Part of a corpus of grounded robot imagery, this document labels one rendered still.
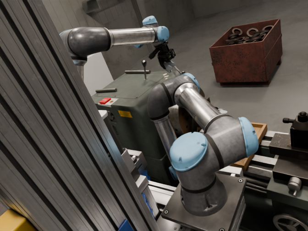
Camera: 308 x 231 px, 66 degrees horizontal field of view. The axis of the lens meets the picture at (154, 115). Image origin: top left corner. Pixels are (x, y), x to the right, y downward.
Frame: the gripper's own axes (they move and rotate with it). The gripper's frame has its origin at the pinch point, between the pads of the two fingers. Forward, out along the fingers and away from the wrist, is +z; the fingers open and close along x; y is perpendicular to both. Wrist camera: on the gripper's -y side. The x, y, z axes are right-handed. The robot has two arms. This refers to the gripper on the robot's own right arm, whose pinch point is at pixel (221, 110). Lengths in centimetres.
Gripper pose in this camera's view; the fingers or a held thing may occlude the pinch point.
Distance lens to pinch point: 140.6
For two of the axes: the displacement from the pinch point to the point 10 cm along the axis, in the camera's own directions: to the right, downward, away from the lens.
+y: 7.4, 0.9, -6.7
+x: -3.2, -8.2, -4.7
